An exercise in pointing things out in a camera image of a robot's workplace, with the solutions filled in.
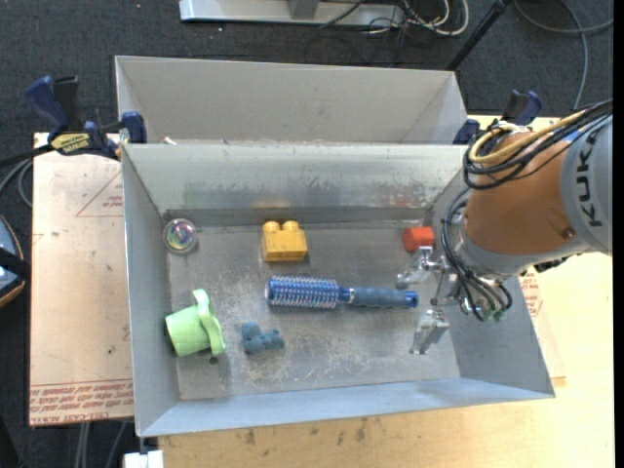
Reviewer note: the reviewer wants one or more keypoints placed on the yellow toy brick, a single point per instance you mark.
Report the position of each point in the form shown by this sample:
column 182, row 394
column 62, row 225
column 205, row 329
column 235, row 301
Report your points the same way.
column 284, row 243

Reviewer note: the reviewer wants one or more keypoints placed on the blue round hairbrush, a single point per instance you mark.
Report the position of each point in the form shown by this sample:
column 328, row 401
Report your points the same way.
column 312, row 292

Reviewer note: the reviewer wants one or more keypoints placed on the grey metal bin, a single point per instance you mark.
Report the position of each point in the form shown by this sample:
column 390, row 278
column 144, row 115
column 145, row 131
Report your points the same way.
column 312, row 349

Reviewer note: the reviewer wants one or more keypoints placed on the orange-red block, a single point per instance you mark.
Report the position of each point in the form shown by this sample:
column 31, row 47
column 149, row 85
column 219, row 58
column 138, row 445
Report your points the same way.
column 418, row 239

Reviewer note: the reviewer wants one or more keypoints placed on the light green plastic cup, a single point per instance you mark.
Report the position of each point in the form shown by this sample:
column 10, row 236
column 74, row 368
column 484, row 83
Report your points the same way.
column 191, row 329

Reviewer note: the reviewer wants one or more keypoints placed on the small blue-grey toy piece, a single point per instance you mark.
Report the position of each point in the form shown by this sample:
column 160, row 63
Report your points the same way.
column 258, row 339

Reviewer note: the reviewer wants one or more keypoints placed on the clear iridescent ball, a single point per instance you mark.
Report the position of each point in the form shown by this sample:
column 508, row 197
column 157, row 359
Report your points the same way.
column 180, row 235

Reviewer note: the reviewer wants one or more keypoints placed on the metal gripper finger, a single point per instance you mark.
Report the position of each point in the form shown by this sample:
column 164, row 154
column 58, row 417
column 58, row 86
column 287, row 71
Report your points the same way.
column 420, row 267
column 429, row 330

